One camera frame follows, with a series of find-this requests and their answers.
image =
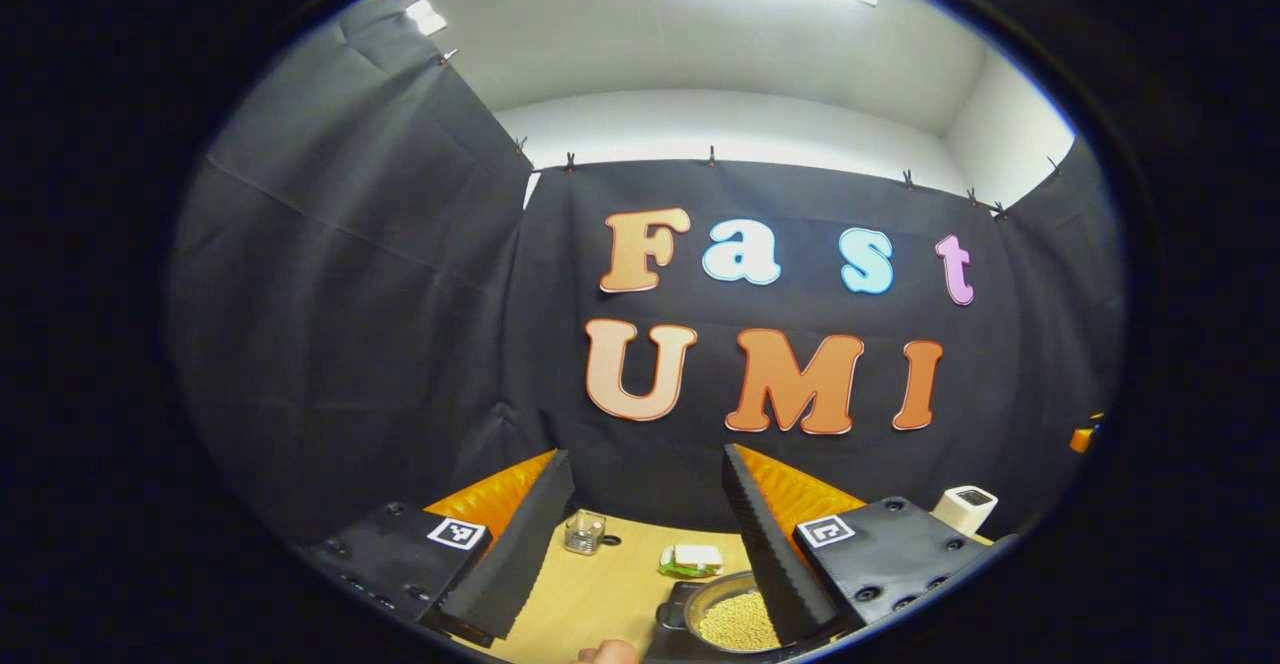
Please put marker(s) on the white toaster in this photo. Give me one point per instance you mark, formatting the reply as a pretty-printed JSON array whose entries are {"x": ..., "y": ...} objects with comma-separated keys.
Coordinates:
[{"x": 965, "y": 512}]

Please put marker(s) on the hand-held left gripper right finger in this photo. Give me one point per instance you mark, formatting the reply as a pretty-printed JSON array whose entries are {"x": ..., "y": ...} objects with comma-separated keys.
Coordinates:
[{"x": 770, "y": 554}]

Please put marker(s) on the black induction cooktop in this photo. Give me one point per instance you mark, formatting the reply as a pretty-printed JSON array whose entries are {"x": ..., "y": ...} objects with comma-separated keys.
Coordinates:
[{"x": 660, "y": 650}]

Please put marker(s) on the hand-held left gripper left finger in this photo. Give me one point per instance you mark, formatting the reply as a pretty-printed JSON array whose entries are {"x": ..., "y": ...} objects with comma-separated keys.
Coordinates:
[{"x": 515, "y": 554}]

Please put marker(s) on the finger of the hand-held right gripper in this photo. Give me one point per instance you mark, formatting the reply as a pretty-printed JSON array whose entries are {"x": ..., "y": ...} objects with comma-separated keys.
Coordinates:
[{"x": 1083, "y": 437}]

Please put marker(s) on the small ceiling light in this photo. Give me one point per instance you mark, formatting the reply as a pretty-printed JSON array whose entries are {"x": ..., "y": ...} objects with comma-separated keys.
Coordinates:
[{"x": 426, "y": 17}]

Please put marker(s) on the wrapped sandwich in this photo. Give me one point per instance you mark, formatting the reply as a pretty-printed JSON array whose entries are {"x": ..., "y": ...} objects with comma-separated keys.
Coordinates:
[{"x": 692, "y": 560}]

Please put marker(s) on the pile of yellow soybeans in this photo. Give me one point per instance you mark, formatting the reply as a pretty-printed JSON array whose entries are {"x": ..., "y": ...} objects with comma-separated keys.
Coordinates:
[{"x": 738, "y": 622}]

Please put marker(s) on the row of small cloth clips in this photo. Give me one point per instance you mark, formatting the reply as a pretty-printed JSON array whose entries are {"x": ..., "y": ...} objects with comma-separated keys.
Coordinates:
[{"x": 712, "y": 155}]

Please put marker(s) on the black backdrop cloth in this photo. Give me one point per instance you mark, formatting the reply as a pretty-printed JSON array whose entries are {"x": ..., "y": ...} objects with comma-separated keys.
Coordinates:
[{"x": 400, "y": 294}]

